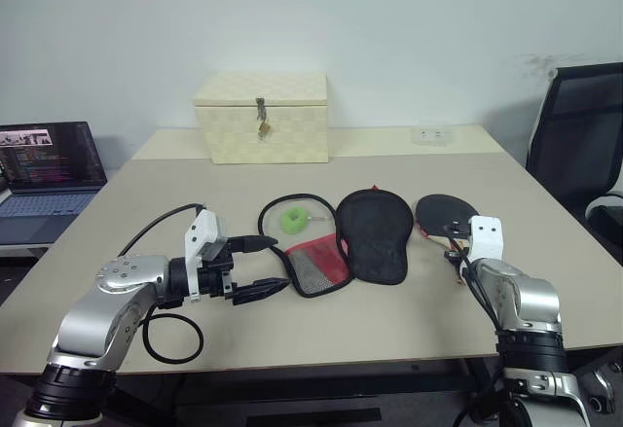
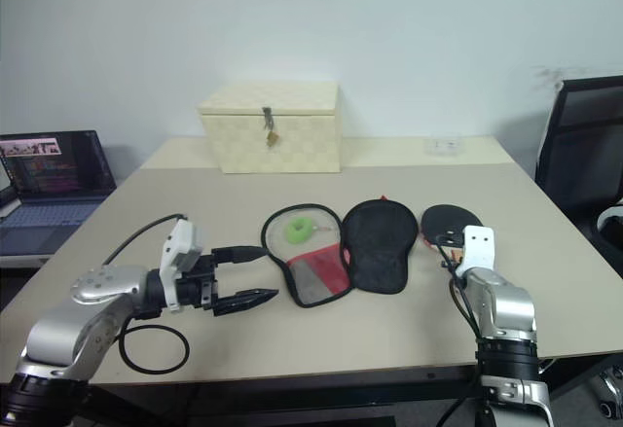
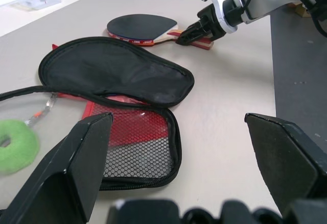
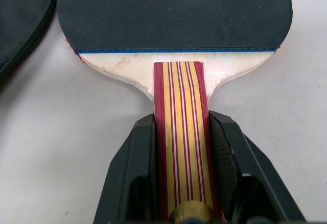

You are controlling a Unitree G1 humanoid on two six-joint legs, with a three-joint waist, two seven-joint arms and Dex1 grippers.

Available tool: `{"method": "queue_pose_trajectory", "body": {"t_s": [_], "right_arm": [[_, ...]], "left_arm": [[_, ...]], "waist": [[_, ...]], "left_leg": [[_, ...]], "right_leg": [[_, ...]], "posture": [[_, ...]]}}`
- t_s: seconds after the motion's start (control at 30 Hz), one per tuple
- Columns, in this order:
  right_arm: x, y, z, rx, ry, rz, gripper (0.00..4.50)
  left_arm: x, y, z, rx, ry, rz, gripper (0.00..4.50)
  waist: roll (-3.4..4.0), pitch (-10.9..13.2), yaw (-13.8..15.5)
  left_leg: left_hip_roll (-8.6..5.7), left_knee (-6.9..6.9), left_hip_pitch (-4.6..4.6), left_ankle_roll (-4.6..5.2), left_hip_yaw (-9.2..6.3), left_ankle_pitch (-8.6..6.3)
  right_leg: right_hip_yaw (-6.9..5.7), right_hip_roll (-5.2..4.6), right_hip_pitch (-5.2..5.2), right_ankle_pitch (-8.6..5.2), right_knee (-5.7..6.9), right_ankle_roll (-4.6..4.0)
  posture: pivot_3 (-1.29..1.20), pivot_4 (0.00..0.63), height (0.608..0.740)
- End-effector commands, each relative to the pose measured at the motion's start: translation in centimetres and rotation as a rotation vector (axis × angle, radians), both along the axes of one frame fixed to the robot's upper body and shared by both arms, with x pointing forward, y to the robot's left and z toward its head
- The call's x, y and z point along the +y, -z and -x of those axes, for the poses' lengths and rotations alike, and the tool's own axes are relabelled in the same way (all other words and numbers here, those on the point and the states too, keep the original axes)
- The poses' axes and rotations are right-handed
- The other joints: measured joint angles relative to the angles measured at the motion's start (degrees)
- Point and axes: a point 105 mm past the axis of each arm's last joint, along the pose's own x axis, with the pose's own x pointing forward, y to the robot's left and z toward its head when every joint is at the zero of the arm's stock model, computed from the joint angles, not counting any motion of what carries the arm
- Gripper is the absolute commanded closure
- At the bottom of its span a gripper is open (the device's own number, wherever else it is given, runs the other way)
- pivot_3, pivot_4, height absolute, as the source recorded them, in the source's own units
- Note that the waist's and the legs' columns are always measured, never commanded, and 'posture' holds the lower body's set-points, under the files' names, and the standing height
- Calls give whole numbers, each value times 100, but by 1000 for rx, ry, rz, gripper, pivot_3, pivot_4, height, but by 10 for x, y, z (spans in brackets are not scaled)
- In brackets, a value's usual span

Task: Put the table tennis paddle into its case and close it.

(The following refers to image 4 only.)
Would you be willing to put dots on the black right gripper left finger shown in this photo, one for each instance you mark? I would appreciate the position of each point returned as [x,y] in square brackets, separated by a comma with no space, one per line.
[127,168]

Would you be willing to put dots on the table tennis paddle black rubber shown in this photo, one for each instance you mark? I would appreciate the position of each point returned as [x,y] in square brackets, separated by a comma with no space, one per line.
[176,17]

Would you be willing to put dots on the black zippered paddle case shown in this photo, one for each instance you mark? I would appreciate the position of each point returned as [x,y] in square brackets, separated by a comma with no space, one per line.
[23,20]

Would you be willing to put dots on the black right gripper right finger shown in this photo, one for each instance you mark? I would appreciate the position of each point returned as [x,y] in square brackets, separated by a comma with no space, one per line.
[240,162]

